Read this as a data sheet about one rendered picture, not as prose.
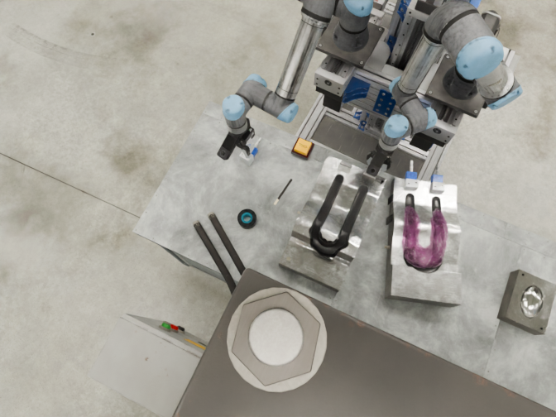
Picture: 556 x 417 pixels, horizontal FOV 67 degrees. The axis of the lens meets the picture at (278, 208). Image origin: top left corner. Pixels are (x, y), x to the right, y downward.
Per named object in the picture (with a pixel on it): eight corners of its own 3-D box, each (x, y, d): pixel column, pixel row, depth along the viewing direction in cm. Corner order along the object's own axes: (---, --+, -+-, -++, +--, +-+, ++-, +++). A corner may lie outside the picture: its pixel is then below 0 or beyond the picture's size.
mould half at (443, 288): (390, 182, 183) (397, 172, 172) (452, 189, 181) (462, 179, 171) (384, 298, 167) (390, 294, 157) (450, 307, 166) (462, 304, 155)
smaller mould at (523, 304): (510, 271, 170) (519, 269, 163) (547, 287, 168) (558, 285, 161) (496, 318, 164) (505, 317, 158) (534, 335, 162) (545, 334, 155)
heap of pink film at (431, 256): (401, 204, 173) (406, 198, 166) (444, 209, 172) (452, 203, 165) (398, 266, 165) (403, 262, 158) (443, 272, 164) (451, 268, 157)
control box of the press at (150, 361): (218, 327, 242) (128, 300, 103) (266, 350, 238) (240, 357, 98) (200, 363, 236) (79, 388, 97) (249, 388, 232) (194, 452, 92)
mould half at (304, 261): (326, 164, 186) (329, 150, 173) (381, 186, 182) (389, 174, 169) (278, 265, 172) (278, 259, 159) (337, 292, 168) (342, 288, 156)
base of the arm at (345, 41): (342, 17, 181) (345, -1, 172) (374, 31, 179) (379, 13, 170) (326, 43, 177) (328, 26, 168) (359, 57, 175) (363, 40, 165)
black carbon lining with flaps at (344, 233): (335, 174, 177) (337, 165, 168) (371, 189, 175) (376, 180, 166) (301, 247, 167) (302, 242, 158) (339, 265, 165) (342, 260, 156)
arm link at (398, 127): (414, 127, 146) (393, 135, 145) (406, 141, 157) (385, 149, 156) (405, 108, 149) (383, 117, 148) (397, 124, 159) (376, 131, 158)
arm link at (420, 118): (427, 93, 152) (399, 103, 151) (441, 119, 149) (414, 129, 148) (420, 106, 160) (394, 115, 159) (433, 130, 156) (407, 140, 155)
